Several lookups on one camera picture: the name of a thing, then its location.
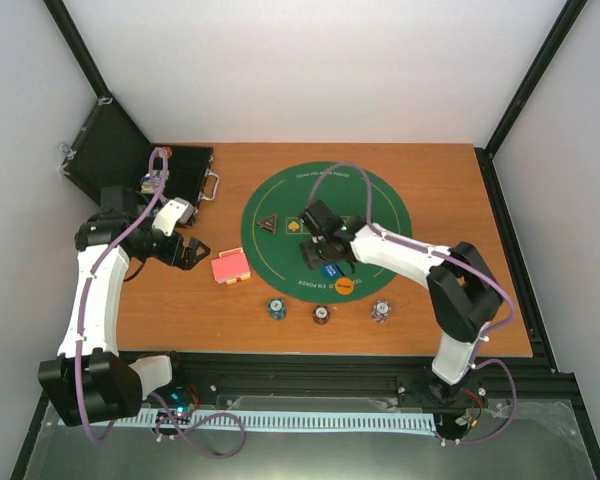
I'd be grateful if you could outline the blue small blind button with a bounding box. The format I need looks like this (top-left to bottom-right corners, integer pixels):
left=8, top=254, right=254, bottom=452
left=321, top=263, right=343, bottom=279

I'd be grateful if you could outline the orange big blind button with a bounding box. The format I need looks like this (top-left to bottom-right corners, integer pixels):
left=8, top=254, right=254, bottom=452
left=333, top=277, right=355, bottom=296

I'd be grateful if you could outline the triangular dealer button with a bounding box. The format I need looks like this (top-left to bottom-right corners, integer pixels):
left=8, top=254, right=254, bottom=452
left=256, top=213, right=278, bottom=234

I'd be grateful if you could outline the dark red chip stack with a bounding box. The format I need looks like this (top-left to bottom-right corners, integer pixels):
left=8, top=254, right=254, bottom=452
left=312, top=305, right=330, bottom=325

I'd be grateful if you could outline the red playing card deck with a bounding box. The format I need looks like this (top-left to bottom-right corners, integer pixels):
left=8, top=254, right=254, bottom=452
left=211, top=247, right=251, bottom=285

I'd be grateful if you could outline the blue poker chip stack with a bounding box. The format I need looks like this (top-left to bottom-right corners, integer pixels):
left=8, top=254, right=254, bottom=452
left=267, top=298, right=287, bottom=321

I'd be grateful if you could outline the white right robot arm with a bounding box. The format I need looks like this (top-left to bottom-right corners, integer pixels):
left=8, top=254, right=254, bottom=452
left=299, top=200, right=504, bottom=398

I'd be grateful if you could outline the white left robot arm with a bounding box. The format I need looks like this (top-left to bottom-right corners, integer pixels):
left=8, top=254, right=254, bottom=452
left=38, top=186, right=210, bottom=427

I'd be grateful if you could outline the blue card box in case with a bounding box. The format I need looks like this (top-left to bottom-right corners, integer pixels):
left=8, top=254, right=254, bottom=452
left=140, top=170, right=161, bottom=195

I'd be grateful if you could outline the round green poker mat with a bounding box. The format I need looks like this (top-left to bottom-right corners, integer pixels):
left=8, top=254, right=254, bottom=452
left=241, top=162, right=413, bottom=304

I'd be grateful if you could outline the white purple chip stack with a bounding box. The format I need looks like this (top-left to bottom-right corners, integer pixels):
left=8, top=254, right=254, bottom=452
left=371, top=299, right=392, bottom=323

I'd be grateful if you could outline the black poker case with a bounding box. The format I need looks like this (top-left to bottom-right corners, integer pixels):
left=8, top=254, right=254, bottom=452
left=61, top=97, right=215, bottom=208

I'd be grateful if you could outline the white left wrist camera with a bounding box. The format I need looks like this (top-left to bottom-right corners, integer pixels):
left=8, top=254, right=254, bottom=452
left=152, top=197, right=195, bottom=237

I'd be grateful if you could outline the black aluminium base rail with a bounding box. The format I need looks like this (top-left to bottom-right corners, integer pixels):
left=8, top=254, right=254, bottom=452
left=114, top=349, right=581, bottom=416

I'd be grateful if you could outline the light blue cable duct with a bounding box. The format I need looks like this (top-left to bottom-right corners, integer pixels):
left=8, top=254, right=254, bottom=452
left=114, top=409, right=439, bottom=434

